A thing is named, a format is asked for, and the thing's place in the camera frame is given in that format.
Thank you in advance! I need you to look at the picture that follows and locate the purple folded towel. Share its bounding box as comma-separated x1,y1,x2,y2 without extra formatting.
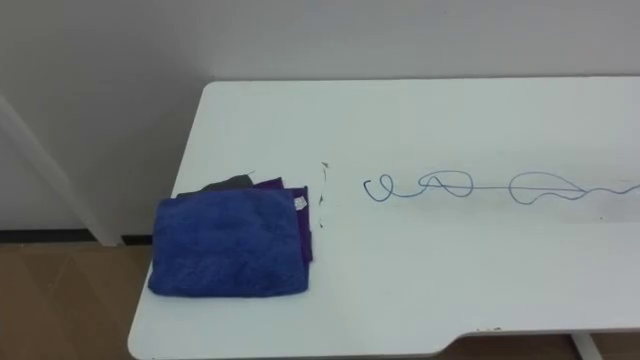
252,176,315,265

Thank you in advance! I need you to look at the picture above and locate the white desk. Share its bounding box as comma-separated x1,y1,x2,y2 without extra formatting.
127,75,640,360

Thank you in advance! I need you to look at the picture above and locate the dark grey folded towel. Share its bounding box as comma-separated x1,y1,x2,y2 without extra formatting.
175,173,256,199

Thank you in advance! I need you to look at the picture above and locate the blue towel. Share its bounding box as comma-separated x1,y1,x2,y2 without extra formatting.
147,187,311,299

